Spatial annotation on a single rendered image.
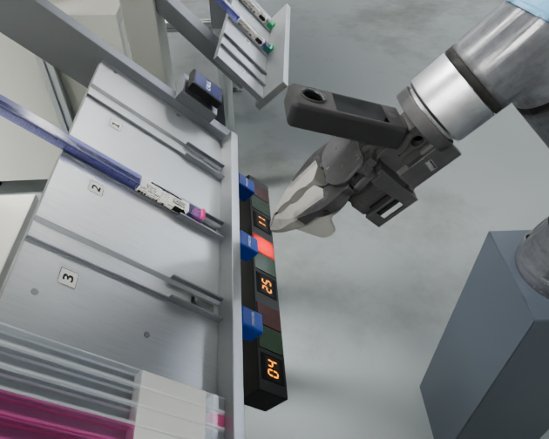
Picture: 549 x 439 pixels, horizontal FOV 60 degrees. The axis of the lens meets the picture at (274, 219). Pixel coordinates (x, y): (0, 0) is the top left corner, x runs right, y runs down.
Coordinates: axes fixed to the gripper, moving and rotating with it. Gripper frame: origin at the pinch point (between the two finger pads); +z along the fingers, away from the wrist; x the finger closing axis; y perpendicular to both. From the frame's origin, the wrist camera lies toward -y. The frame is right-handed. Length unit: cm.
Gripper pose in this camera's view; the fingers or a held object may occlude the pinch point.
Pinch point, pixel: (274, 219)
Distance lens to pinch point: 54.4
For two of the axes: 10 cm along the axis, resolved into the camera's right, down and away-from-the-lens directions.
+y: 7.3, 4.6, 5.1
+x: -0.7, -6.9, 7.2
